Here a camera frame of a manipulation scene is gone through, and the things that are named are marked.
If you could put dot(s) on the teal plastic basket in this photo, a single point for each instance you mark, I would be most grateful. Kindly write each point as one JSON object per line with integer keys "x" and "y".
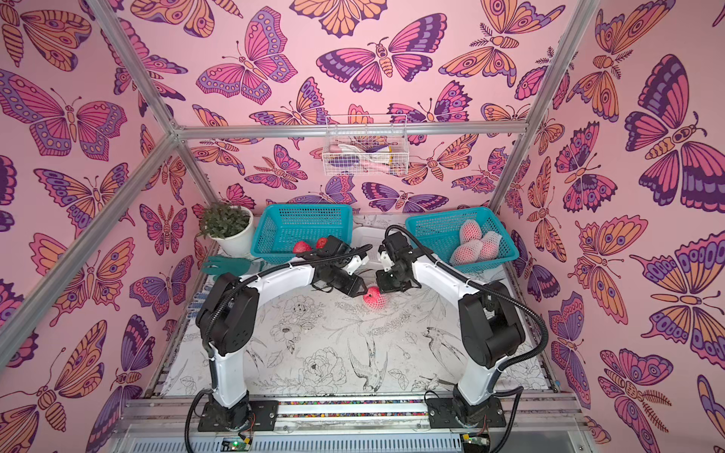
{"x": 282, "y": 226}
{"x": 440, "y": 232}

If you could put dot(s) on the green garden glove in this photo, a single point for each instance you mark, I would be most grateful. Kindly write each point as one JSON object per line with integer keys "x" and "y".
{"x": 218, "y": 265}

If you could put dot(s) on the left teal plastic basket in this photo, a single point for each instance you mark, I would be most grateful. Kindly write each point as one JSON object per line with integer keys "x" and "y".
{"x": 282, "y": 226}

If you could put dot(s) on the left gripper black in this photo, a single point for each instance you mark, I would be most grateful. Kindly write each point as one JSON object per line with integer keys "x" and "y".
{"x": 357, "y": 283}

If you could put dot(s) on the aluminium front rail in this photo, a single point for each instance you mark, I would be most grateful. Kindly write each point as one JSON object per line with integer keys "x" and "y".
{"x": 392, "y": 423}

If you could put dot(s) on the white wire wall basket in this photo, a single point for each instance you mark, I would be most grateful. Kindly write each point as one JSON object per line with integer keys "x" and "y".
{"x": 366, "y": 144}

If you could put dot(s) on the potted green plant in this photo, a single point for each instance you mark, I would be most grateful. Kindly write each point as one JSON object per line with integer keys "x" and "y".
{"x": 230, "y": 226}

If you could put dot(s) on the right teal plastic basket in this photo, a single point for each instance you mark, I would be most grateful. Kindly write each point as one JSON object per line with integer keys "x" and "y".
{"x": 440, "y": 232}

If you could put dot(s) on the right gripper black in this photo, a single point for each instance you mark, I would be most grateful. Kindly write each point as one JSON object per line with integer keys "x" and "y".
{"x": 394, "y": 277}

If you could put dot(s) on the white plastic tray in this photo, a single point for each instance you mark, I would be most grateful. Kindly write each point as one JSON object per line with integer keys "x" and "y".
{"x": 368, "y": 236}

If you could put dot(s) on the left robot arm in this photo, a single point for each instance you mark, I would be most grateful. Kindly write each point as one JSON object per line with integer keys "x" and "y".
{"x": 227, "y": 318}

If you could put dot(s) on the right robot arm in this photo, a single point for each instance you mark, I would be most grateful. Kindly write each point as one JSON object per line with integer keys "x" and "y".
{"x": 497, "y": 331}

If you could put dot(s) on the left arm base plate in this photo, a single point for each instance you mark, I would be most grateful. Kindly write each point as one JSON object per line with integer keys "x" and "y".
{"x": 238, "y": 416}

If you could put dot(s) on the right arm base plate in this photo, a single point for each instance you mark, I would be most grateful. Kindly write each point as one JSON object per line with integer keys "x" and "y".
{"x": 457, "y": 413}

